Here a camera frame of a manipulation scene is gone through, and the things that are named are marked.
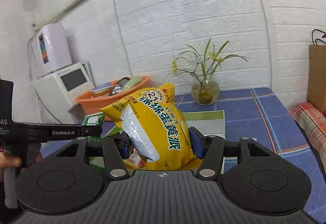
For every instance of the orange red snack bag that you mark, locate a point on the orange red snack bag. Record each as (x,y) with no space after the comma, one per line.
(135,161)

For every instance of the brown cardboard box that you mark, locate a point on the brown cardboard box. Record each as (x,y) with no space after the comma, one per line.
(317,76)

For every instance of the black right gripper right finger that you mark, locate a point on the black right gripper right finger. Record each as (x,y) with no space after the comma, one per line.
(250,175)

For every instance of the white monitor appliance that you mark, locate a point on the white monitor appliance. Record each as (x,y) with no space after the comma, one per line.
(58,91)

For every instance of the white water purifier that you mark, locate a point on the white water purifier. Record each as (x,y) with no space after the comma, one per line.
(48,51)

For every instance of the orange plastic basin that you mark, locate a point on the orange plastic basin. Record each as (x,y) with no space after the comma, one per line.
(92,105)

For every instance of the glass vase with flowers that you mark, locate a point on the glass vase with flowers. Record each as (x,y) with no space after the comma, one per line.
(202,67)

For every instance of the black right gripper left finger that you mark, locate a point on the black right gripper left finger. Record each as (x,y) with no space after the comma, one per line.
(74,176)

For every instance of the blue plaid tablecloth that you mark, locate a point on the blue plaid tablecloth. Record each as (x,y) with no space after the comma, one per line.
(258,113)

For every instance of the green snack packet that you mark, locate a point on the green snack packet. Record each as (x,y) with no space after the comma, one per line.
(96,119)

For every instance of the person's left hand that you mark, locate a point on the person's left hand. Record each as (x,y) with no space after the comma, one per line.
(8,160)

